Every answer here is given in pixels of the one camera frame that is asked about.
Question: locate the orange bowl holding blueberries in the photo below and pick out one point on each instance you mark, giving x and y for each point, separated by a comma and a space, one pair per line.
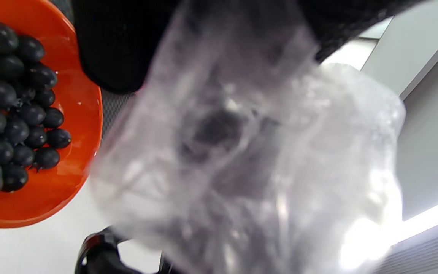
74, 106

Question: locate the pile of blueberries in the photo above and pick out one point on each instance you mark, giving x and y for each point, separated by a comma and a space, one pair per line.
10, 114

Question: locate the grey hand controller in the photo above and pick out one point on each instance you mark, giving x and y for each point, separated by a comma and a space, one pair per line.
97, 255

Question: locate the person's left hand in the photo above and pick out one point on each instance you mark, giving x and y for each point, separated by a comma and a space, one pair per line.
120, 42

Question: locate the clear plastic food cover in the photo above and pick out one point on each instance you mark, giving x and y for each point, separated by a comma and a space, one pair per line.
280, 171

